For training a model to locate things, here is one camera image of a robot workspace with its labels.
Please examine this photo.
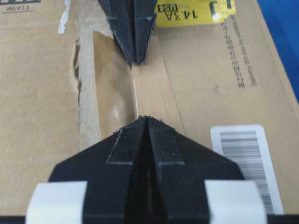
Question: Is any blue table cloth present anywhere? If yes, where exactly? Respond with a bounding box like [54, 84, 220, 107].
[258, 0, 299, 98]

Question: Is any yellow label sticker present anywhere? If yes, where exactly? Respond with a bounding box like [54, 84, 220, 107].
[154, 0, 236, 28]

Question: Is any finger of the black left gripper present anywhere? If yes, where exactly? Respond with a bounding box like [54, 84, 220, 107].
[134, 0, 157, 64]
[98, 0, 135, 64]

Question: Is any brown cardboard box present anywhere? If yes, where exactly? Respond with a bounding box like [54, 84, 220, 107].
[0, 0, 299, 215]

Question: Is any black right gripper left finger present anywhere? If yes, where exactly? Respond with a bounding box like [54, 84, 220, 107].
[25, 117, 147, 224]

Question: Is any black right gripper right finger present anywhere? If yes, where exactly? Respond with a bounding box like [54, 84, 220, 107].
[147, 117, 268, 224]

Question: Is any brown tape strip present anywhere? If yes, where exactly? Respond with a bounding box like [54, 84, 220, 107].
[93, 32, 185, 139]

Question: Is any white barcode label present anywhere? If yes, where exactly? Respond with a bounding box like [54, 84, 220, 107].
[210, 125, 285, 215]

